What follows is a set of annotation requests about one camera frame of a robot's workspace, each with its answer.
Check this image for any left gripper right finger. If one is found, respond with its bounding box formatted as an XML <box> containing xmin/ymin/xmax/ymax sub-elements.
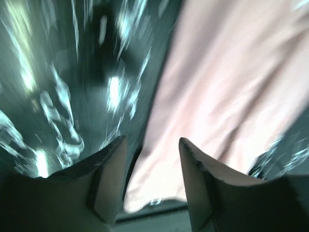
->
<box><xmin>179</xmin><ymin>138</ymin><xmax>309</xmax><ymax>232</ymax></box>

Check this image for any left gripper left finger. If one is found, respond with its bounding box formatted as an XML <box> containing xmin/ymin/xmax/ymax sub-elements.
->
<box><xmin>0</xmin><ymin>136</ymin><xmax>127</xmax><ymax>232</ymax></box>

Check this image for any pink t shirt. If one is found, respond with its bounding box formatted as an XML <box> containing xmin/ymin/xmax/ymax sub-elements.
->
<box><xmin>124</xmin><ymin>0</ymin><xmax>309</xmax><ymax>213</ymax></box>

